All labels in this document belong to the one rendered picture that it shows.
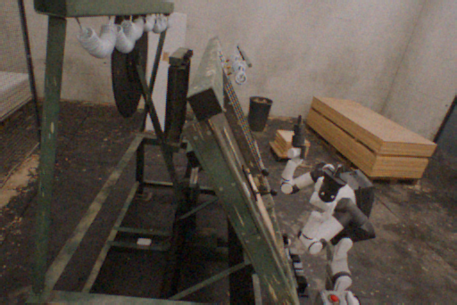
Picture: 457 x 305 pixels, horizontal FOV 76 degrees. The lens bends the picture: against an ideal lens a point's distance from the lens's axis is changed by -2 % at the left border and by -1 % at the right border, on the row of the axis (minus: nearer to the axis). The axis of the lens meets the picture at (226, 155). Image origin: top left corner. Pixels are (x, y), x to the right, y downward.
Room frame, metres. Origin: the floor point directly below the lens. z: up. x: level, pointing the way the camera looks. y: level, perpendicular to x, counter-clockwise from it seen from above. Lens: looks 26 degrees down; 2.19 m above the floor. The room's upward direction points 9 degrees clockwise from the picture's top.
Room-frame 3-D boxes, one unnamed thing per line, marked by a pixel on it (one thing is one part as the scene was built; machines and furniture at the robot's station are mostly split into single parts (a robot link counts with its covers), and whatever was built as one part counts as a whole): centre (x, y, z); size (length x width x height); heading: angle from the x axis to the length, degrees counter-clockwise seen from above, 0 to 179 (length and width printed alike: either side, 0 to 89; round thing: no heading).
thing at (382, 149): (5.63, -2.52, 0.39); 2.46 x 1.05 x 0.78; 15
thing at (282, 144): (4.92, -1.05, 0.20); 0.61 x 0.53 x 0.40; 15
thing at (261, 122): (6.12, -0.53, 0.33); 0.52 x 0.51 x 0.65; 15
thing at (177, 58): (2.78, 0.55, 1.38); 0.70 x 0.15 x 0.85; 5
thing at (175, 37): (5.41, 1.36, 1.03); 0.61 x 0.58 x 2.05; 15
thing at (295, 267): (1.53, -0.57, 0.69); 0.50 x 0.14 x 0.24; 5
